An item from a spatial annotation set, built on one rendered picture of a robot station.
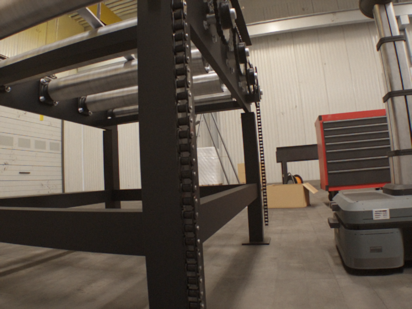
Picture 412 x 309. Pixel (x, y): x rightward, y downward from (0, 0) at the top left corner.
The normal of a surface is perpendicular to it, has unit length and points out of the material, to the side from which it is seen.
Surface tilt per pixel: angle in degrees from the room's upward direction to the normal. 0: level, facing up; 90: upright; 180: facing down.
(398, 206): 45
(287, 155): 90
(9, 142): 90
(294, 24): 90
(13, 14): 138
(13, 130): 90
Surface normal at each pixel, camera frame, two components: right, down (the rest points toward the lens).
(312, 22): -0.30, -0.08
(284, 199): -0.53, -0.06
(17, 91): 0.95, -0.09
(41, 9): -0.07, 0.86
